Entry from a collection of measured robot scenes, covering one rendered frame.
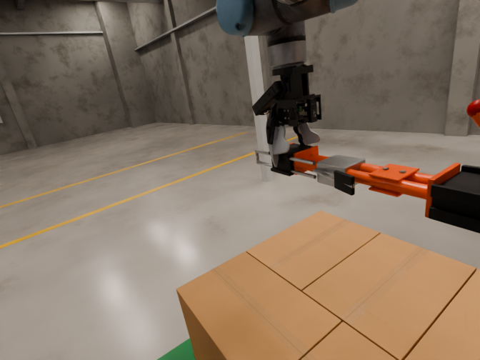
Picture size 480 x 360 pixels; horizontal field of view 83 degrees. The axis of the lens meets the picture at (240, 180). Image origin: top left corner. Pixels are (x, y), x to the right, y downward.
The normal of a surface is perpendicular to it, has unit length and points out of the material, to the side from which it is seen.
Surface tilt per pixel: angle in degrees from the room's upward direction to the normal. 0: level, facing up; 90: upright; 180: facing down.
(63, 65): 90
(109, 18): 90
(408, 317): 0
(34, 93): 90
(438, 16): 90
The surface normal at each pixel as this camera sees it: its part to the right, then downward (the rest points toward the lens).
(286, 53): -0.20, 0.37
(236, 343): -0.15, -0.93
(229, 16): -0.69, 0.34
